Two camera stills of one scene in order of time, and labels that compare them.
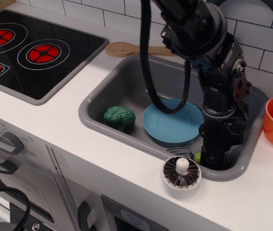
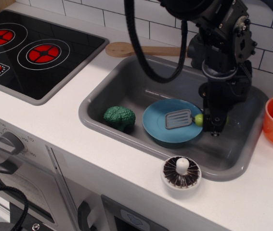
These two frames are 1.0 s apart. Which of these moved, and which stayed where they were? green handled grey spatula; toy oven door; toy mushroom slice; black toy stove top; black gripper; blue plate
Moved: black gripper; green handled grey spatula
Stayed: toy oven door; toy mushroom slice; black toy stove top; blue plate
